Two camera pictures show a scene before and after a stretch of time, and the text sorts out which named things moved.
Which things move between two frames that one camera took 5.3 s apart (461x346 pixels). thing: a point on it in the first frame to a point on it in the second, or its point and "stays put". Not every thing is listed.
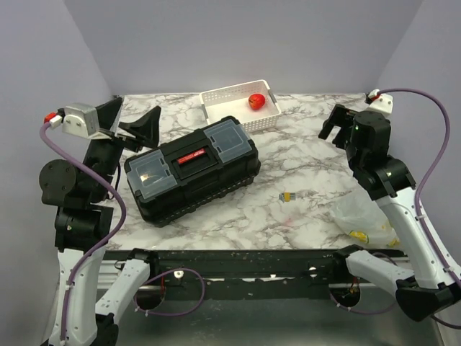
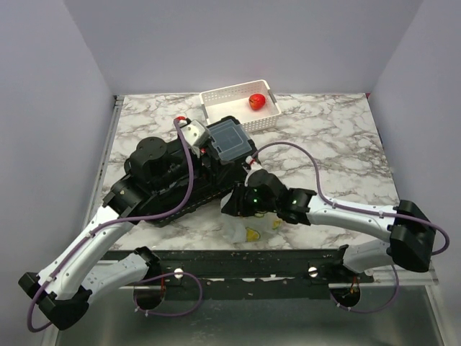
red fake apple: [256, 101] stays put
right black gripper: [341, 115] to [236, 204]
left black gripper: [146, 128] to [219, 169]
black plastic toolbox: [163, 183] stays put
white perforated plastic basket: [253, 104] stays put
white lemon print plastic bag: [360, 217] to [251, 229]
